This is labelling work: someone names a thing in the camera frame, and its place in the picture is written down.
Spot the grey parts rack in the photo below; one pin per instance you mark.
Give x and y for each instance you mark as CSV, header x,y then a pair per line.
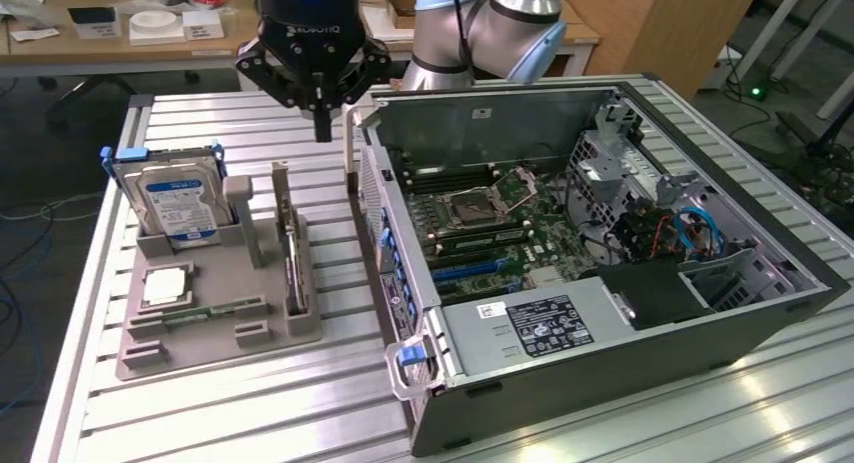
x,y
200,348

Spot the wooden desk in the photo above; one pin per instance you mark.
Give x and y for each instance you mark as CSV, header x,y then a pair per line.
x,y
80,50

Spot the black plastic shroud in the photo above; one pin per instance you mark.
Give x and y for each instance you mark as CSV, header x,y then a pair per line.
x,y
647,293

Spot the white box with black top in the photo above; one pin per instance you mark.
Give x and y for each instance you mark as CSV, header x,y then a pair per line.
x,y
95,23

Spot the plain white box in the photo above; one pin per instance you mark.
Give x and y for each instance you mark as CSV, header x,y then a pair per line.
x,y
201,25

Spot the blue expansion slot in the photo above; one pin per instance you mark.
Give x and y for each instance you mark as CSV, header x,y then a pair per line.
x,y
467,270

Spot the silver CPU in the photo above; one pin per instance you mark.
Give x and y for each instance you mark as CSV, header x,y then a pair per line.
x,y
167,285

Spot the black device with green light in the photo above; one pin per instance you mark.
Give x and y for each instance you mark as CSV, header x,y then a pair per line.
x,y
756,92

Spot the graphics card with metal bracket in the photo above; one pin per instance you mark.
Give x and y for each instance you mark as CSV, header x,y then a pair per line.
x,y
293,263

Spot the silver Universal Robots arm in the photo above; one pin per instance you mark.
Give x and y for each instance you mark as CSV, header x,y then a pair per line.
x,y
520,13

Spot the CPU socket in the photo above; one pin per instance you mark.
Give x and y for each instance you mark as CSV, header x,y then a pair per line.
x,y
476,208

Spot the open black PC case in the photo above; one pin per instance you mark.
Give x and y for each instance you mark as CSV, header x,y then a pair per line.
x,y
600,393

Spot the metal disk bay cage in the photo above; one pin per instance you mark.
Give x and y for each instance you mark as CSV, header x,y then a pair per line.
x,y
600,183

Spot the green motherboard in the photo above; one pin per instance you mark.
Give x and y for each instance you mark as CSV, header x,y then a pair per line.
x,y
534,243

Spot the wooden cabinet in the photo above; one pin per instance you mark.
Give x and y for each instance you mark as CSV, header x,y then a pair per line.
x,y
667,33

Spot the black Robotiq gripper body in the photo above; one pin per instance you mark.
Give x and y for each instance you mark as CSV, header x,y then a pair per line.
x,y
309,43

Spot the black RAM stick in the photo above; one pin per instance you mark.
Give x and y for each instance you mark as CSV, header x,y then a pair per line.
x,y
480,238

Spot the grey power supply unit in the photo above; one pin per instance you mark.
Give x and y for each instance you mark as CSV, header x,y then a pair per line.
x,y
480,343

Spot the white block with round hole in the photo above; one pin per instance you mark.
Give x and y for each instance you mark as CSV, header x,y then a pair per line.
x,y
156,30

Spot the blue card retention clip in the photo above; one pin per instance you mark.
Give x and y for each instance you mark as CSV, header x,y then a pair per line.
x,y
411,315
387,239
401,285
396,263

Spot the small paper label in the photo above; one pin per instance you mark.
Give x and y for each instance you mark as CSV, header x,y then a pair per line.
x,y
33,34

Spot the white table frame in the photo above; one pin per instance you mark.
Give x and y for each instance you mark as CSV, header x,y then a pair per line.
x,y
780,28

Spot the hard disk in blue caddy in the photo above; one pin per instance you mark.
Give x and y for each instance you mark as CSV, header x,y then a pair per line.
x,y
173,203

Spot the green RAM stick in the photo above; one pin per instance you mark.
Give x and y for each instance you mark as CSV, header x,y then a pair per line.
x,y
213,311

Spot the black chair base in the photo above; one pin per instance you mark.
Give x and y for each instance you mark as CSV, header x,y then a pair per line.
x,y
87,90

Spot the black floor stand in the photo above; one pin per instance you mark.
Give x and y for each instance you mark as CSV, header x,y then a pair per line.
x,y
800,128

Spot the metal socket cover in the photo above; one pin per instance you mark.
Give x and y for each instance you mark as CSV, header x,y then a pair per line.
x,y
516,185

